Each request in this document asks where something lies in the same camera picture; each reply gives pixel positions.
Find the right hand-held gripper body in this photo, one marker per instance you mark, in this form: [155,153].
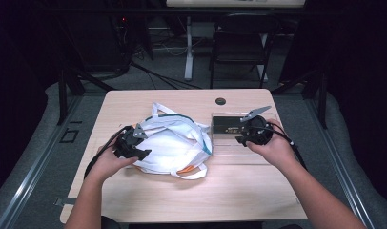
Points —
[258,132]

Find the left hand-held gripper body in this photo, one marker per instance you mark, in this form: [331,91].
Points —
[128,144]

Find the clear plastic tray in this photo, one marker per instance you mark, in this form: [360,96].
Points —
[233,149]

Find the black rectangular box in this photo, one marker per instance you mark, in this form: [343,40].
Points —
[226,124]

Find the white tote bag teal patches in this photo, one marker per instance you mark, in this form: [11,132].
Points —
[172,149]

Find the person's right hand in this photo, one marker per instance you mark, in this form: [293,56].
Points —
[279,149]

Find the person's left hand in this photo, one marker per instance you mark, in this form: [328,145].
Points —
[107,165]

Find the metal table clip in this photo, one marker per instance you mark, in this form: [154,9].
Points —
[64,201]

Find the black folding chair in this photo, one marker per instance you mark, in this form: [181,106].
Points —
[239,41]

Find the white desk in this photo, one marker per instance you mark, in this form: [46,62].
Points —
[189,57]

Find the dark computer tower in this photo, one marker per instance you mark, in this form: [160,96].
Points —
[99,44]

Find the black metal stand frame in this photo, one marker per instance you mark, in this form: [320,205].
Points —
[323,95]
[62,95]

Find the aluminium floor rail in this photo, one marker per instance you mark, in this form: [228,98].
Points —
[344,171]
[32,171]

